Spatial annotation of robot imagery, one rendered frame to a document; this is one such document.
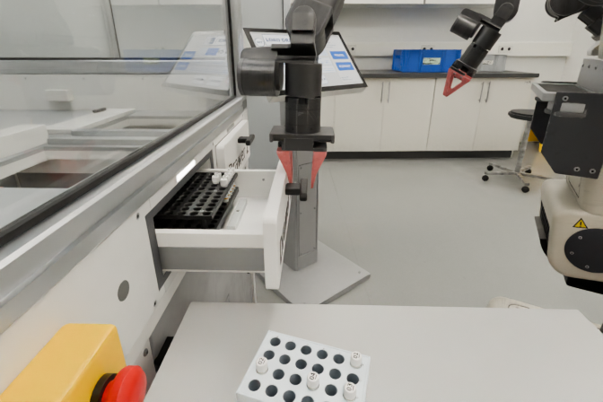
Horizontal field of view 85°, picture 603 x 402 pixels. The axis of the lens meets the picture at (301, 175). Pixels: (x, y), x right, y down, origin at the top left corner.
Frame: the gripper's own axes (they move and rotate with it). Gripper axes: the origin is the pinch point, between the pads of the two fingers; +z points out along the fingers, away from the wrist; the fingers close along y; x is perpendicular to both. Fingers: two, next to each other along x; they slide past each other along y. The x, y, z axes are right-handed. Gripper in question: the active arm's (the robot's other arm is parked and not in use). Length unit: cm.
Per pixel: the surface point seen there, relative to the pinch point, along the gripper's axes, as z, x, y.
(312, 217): 58, -98, -3
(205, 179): 0.8, -2.2, 17.6
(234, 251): 3.9, 15.9, 8.3
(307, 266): 85, -96, -1
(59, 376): 0.0, 37.4, 15.1
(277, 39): -26, -91, 13
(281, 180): -2.2, 5.2, 3.0
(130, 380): 1.8, 36.1, 11.2
